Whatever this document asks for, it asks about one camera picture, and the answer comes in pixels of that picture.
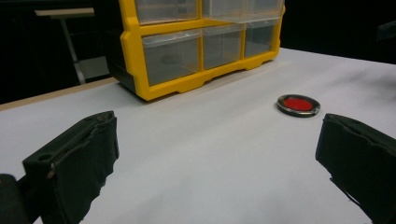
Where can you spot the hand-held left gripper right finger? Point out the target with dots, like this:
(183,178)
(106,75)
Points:
(361,155)

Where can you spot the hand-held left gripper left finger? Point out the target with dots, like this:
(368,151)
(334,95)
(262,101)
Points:
(74,161)

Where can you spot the red round lens filter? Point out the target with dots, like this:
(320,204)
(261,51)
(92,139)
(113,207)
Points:
(298,105)

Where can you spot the yellow drawer organizer cabinet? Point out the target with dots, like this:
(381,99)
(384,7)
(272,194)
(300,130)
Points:
(199,46)

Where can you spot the metal stand with wooden top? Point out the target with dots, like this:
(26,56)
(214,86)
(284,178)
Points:
(70,37)

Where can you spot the clear plastic drawer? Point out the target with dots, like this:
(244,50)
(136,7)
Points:
(172,59)
(261,38)
(166,11)
(243,9)
(221,46)

